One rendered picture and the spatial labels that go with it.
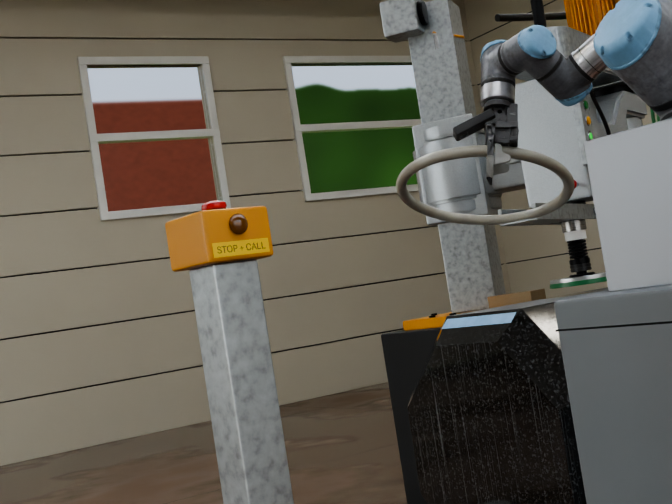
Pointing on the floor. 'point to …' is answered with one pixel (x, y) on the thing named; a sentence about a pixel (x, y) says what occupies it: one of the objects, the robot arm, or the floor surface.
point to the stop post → (235, 349)
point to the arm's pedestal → (620, 391)
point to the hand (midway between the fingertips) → (488, 176)
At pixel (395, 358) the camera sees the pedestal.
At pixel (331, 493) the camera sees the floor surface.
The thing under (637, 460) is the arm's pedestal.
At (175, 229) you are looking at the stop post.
